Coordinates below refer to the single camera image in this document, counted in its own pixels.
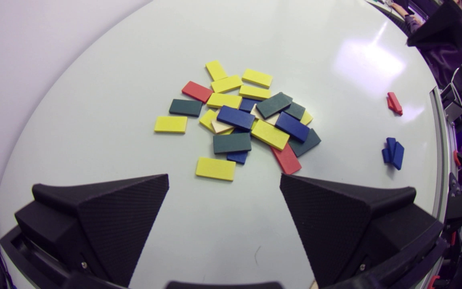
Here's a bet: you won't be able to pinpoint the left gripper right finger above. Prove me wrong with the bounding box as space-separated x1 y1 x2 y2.
280 174 443 288

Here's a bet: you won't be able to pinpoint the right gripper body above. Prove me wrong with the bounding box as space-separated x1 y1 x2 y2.
407 0 462 48

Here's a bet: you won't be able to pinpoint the pile of blue wooden blocks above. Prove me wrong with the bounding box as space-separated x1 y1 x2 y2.
382 137 405 170

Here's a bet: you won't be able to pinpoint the green wooden block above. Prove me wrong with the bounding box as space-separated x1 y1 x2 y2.
284 102 306 121
288 128 322 157
213 132 252 155
256 92 293 119
169 99 203 117

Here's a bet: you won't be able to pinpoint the pile of red wooden blocks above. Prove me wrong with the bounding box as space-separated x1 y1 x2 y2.
387 92 403 116

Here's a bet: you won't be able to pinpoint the red wooden block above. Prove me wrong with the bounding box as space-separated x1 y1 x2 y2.
270 143 302 175
182 81 214 103

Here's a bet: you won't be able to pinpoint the blue wooden block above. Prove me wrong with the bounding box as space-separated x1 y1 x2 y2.
217 106 255 131
239 98 260 113
227 151 249 165
275 112 310 143

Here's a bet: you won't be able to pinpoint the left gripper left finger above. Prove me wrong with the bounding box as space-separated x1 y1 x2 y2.
14 174 169 287

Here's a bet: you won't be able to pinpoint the person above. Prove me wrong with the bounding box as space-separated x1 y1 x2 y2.
391 2 425 35

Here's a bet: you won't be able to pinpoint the pale wooden block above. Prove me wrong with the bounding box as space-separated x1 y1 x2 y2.
211 119 235 134
250 105 280 126

